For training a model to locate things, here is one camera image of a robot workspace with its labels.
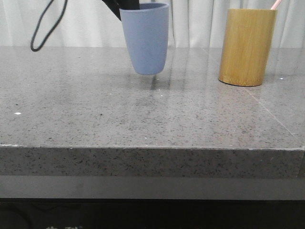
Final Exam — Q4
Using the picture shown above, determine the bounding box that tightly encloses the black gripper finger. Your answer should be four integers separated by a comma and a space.
117, 0, 140, 10
102, 0, 121, 21

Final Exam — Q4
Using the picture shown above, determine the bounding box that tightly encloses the blue plastic cup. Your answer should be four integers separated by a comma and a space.
120, 2, 169, 75

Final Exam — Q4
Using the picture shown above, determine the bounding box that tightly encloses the white curtain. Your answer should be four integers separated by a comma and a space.
0, 0, 305, 48

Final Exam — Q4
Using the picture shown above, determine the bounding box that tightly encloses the bamboo cylindrical holder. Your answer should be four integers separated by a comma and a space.
219, 9, 277, 87

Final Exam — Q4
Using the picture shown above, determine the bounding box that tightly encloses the black cable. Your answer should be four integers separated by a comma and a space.
30, 0, 69, 52

